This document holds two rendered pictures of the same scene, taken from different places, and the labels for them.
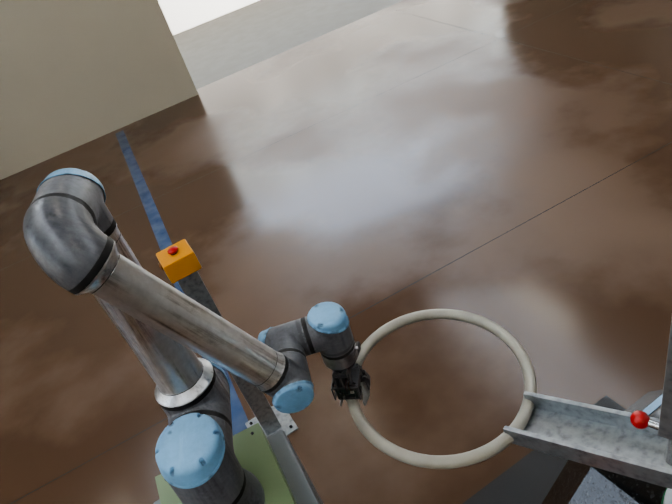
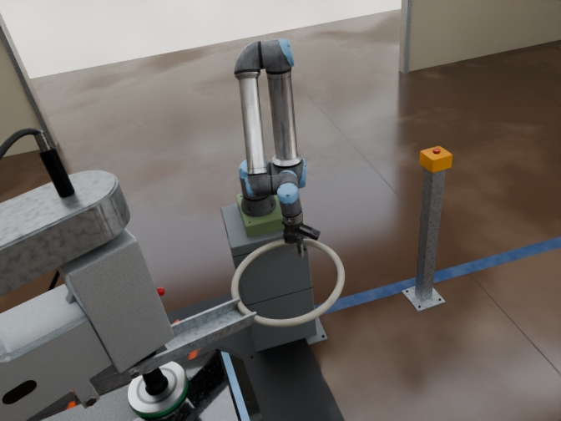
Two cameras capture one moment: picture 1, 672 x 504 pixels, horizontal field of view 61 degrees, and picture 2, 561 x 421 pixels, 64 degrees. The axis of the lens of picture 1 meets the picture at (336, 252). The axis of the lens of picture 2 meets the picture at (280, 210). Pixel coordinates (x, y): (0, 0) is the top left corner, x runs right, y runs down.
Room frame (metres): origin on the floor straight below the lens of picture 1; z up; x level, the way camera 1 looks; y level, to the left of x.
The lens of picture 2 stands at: (1.10, -1.54, 2.28)
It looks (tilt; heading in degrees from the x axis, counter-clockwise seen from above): 35 degrees down; 95
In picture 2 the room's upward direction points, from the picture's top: 8 degrees counter-clockwise
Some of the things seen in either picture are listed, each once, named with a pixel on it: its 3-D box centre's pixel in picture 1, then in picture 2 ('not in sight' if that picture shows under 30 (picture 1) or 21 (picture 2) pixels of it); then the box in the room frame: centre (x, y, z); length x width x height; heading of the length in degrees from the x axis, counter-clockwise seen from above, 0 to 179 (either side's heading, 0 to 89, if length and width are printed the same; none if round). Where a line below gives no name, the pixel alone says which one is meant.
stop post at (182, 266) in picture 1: (229, 350); (428, 232); (1.79, 0.56, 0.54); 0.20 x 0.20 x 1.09; 18
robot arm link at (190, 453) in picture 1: (199, 459); (255, 176); (0.85, 0.44, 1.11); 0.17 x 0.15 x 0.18; 1
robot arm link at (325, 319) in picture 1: (330, 329); (289, 200); (1.02, 0.07, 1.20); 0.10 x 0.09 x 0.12; 91
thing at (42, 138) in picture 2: not in sight; (53, 164); (0.48, -0.56, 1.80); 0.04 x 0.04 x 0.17
